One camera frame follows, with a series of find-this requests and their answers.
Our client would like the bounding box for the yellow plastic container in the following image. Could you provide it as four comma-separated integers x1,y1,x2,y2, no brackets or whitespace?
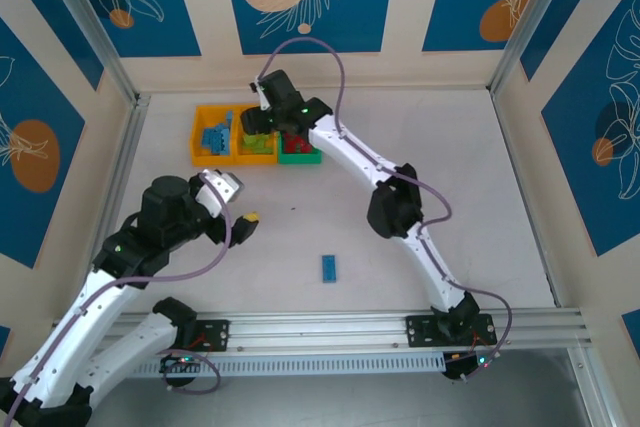
234,104,280,167
190,104,239,168

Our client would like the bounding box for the green plastic container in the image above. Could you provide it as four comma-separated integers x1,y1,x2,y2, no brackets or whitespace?
277,111,324,166

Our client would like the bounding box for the small circuit board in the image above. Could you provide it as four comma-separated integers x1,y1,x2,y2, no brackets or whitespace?
159,352,204,374
442,352,501,381

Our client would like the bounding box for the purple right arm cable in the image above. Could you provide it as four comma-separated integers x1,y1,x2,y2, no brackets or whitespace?
254,37,514,386

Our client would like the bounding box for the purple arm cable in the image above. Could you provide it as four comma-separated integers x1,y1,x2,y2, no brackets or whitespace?
254,37,514,386
0,171,234,427

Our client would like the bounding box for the aluminium table edge rail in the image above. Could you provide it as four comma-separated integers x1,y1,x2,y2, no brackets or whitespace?
94,93,152,258
489,89,564,309

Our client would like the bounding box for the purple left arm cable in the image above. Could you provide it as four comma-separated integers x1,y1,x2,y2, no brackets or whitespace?
0,171,234,427

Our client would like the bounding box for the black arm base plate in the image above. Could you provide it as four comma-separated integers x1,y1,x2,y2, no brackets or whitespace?
192,319,231,351
406,314,496,348

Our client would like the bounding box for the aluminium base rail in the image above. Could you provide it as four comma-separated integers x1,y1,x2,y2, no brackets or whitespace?
107,309,586,348

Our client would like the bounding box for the purple cable loop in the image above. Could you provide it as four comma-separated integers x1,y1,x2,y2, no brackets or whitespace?
163,346,222,394

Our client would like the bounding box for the grey slotted cable duct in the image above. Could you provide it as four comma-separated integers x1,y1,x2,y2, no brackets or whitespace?
119,350,446,378

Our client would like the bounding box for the aluminium frame post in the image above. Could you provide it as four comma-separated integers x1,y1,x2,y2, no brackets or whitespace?
488,0,595,96
35,0,151,108
567,346,619,427

